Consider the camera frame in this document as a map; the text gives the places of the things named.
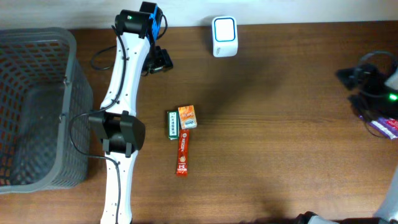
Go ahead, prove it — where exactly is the red purple Carefree pad pack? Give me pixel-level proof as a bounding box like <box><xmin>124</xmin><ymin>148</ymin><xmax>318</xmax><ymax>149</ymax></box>
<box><xmin>359</xmin><ymin>115</ymin><xmax>397</xmax><ymax>140</ymax></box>

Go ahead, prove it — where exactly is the green white gum pack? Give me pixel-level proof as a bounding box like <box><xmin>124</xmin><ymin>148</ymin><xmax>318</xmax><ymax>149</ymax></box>
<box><xmin>167</xmin><ymin>111</ymin><xmax>180</xmax><ymax>140</ymax></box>

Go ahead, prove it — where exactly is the small orange box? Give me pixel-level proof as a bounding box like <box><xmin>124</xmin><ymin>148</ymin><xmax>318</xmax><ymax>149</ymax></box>
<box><xmin>178</xmin><ymin>105</ymin><xmax>198</xmax><ymax>129</ymax></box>

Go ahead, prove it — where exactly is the red Nescafe coffee sachet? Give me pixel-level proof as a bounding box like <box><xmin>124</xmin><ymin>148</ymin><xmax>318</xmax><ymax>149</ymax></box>
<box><xmin>176</xmin><ymin>129</ymin><xmax>190</xmax><ymax>176</ymax></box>

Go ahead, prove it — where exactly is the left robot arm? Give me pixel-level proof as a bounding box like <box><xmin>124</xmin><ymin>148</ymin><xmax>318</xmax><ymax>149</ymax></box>
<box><xmin>89</xmin><ymin>1</ymin><xmax>173</xmax><ymax>223</ymax></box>

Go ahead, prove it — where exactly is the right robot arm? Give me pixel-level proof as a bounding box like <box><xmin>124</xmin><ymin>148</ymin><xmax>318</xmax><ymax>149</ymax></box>
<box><xmin>336</xmin><ymin>62</ymin><xmax>397</xmax><ymax>223</ymax></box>

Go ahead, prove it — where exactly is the white barcode scanner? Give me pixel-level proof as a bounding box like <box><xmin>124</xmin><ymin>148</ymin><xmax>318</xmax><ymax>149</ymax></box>
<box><xmin>211</xmin><ymin>16</ymin><xmax>238</xmax><ymax>58</ymax></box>

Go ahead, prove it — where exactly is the grey plastic mesh basket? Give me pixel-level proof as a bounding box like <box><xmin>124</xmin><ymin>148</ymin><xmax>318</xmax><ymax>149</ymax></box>
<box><xmin>1</xmin><ymin>27</ymin><xmax>93</xmax><ymax>194</ymax></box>

